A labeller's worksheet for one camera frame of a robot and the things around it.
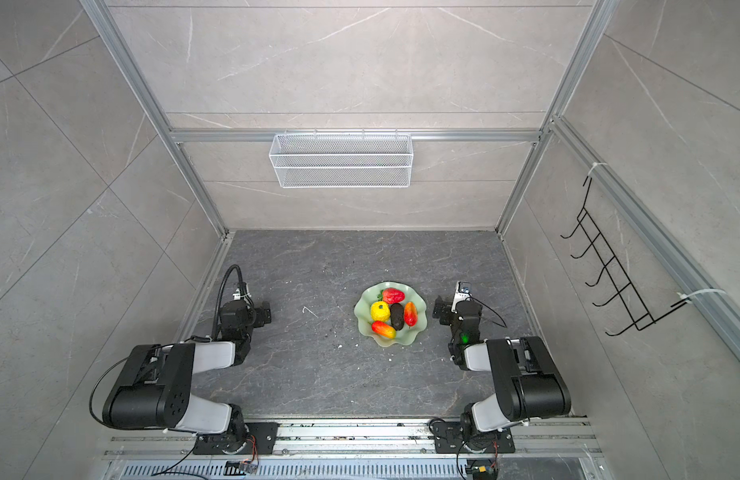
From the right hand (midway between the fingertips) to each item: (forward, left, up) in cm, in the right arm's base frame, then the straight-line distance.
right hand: (454, 295), depth 94 cm
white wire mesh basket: (+40, +36, +25) cm, 59 cm away
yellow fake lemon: (-5, +24, 0) cm, 25 cm away
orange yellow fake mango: (-10, +23, -3) cm, 25 cm away
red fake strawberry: (0, +21, +1) cm, 21 cm away
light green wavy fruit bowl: (-11, +16, -3) cm, 20 cm away
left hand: (0, +67, +2) cm, 67 cm away
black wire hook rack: (-17, -30, +24) cm, 43 cm away
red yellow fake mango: (-6, +15, 0) cm, 16 cm away
